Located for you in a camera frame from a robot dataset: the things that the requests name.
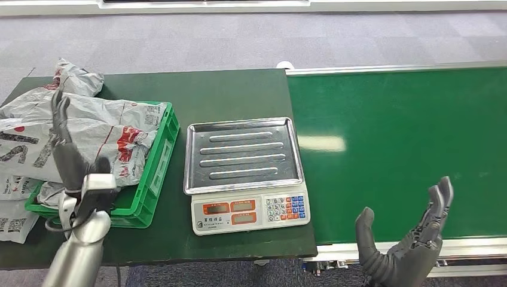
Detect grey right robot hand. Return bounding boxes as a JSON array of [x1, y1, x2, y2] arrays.
[[355, 176, 455, 287]]

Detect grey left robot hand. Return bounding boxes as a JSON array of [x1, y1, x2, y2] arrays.
[[50, 90, 112, 195]]

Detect grey package with black lettering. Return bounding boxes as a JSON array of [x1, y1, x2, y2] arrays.
[[0, 94, 169, 208]]

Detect white package with QR codes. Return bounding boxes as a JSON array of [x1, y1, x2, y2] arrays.
[[0, 199, 41, 245]]

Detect crumpled grey package red marks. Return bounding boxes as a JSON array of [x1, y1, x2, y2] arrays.
[[0, 58, 105, 120]]

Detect green conveyor belt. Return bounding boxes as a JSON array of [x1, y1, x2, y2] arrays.
[[287, 66, 507, 246]]

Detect green plastic crate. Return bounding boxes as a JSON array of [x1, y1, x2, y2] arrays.
[[24, 100, 181, 230]]

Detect dark green table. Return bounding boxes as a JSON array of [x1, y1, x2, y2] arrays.
[[0, 68, 319, 270]]

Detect white scale with steel tray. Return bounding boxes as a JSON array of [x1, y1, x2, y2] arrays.
[[182, 116, 311, 236]]

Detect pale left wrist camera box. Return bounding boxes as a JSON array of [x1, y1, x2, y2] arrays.
[[80, 173, 119, 199]]

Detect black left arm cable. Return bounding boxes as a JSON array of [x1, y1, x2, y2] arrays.
[[44, 215, 80, 235]]

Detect aluminium conveyor frame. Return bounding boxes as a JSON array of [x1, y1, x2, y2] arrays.
[[284, 60, 507, 278]]

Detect white wall skirting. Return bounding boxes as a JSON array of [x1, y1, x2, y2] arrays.
[[0, 0, 507, 17]]

